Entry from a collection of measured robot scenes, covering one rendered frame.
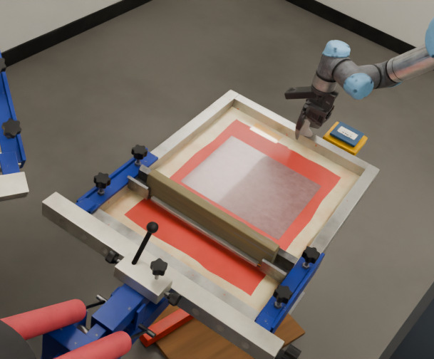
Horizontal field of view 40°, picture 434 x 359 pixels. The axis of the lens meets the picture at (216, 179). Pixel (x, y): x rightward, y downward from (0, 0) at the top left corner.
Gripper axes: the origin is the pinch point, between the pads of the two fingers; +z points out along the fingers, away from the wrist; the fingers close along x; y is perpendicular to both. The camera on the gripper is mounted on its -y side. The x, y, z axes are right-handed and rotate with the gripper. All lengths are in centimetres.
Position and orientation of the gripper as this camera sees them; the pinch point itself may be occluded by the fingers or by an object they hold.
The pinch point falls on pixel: (298, 132)
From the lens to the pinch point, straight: 206.7
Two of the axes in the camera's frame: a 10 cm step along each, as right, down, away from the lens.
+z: -2.0, 7.1, 6.7
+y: 8.3, 4.9, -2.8
